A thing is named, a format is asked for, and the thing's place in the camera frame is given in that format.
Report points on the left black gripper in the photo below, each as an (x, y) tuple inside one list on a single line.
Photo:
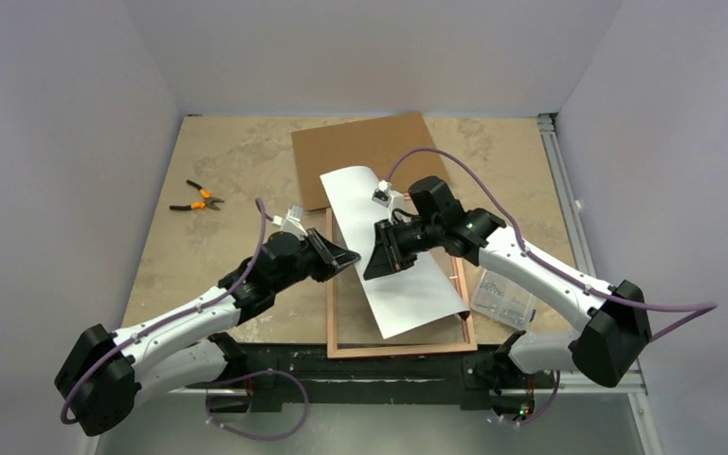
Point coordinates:
[(337, 257)]

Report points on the clear plastic screw box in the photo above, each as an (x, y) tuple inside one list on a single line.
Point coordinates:
[(503, 301)]

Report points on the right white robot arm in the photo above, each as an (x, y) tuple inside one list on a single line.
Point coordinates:
[(609, 324)]

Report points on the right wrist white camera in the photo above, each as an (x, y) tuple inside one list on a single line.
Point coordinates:
[(386, 196)]

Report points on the brown backing board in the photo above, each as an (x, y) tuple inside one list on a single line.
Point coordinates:
[(376, 143)]

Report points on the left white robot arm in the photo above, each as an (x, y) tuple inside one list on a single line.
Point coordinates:
[(109, 373)]

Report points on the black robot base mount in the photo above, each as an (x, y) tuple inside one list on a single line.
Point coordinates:
[(269, 376)]

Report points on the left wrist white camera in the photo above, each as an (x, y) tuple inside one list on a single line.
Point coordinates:
[(290, 222)]

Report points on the wrist white camera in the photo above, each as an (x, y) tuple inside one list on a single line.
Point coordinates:
[(290, 222), (386, 196)]

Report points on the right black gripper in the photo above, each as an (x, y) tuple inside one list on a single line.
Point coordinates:
[(390, 243)]

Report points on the sunset landscape photo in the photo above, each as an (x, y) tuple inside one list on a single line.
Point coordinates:
[(407, 299)]

